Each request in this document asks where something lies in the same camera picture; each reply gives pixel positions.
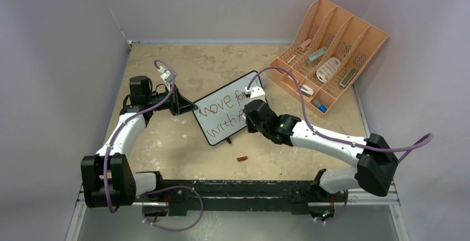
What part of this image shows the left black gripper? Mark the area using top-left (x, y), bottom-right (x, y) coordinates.
top-left (146, 84), bottom-right (197, 116)

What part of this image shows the black-framed whiteboard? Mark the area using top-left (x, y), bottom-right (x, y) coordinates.
top-left (193, 70), bottom-right (263, 146)

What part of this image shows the brown marker cap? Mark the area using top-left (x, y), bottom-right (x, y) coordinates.
top-left (237, 156), bottom-right (248, 162)

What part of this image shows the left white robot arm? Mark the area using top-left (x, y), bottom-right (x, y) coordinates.
top-left (80, 72), bottom-right (198, 212)

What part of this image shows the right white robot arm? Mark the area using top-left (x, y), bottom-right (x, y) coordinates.
top-left (244, 100), bottom-right (399, 201)

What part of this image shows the grey whiteboard eraser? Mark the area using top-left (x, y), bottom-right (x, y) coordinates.
top-left (339, 68), bottom-right (357, 88)

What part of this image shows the pink eraser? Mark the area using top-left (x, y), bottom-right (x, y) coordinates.
top-left (285, 75), bottom-right (298, 89)

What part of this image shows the teal staple box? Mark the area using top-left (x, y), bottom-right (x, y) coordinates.
top-left (305, 47), bottom-right (327, 67)

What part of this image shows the blue small item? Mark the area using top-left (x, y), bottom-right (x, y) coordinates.
top-left (313, 99), bottom-right (327, 113)

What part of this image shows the pink stapler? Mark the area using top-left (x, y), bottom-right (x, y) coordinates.
top-left (299, 39), bottom-right (312, 52)

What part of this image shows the peach plastic desk organizer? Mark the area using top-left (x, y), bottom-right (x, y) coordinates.
top-left (267, 0), bottom-right (389, 117)

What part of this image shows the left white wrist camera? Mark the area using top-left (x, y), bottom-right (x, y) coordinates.
top-left (159, 66), bottom-right (177, 88)

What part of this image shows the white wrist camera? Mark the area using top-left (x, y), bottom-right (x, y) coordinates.
top-left (159, 66), bottom-right (177, 88)
top-left (244, 86), bottom-right (267, 102)

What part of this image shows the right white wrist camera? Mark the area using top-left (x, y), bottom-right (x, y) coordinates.
top-left (244, 86), bottom-right (267, 102)

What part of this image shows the black aluminium base frame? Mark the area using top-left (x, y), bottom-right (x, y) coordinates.
top-left (75, 178), bottom-right (401, 218)

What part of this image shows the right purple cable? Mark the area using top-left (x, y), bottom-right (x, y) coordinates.
top-left (246, 66), bottom-right (434, 225)

